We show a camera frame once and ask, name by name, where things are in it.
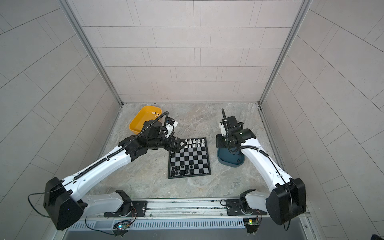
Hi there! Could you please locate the yellow plastic tub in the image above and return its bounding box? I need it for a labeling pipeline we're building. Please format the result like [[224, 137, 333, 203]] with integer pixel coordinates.
[[129, 106, 162, 135]]

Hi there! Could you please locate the aluminium rail frame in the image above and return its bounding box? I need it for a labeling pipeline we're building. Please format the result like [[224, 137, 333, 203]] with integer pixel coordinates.
[[50, 198, 317, 240]]

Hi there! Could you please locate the green circuit board left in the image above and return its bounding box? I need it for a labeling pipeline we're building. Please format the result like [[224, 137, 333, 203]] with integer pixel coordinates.
[[113, 221, 131, 231]]

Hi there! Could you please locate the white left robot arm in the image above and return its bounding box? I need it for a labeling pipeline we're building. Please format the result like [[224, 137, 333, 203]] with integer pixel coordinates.
[[43, 112, 182, 230]]

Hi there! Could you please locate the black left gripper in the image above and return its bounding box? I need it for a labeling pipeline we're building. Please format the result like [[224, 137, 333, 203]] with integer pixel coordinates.
[[146, 132, 188, 154]]

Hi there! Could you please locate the black white chessboard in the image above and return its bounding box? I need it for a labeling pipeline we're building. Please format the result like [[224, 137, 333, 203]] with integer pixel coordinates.
[[168, 138, 211, 179]]

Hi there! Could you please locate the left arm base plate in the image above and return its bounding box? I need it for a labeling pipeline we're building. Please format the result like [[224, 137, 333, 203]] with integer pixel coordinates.
[[104, 201, 148, 218]]

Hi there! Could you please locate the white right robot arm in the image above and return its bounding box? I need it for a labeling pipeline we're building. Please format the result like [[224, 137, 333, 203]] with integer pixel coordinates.
[[216, 115, 307, 226]]

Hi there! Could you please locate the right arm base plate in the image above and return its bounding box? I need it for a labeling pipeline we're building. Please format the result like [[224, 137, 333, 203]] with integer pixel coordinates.
[[221, 199, 249, 216]]

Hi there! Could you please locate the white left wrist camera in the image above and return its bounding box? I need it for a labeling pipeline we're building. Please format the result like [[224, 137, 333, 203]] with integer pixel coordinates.
[[166, 118, 178, 135]]

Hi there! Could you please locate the teal plastic tub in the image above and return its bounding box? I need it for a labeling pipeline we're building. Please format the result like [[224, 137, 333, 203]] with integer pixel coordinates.
[[217, 144, 245, 168]]

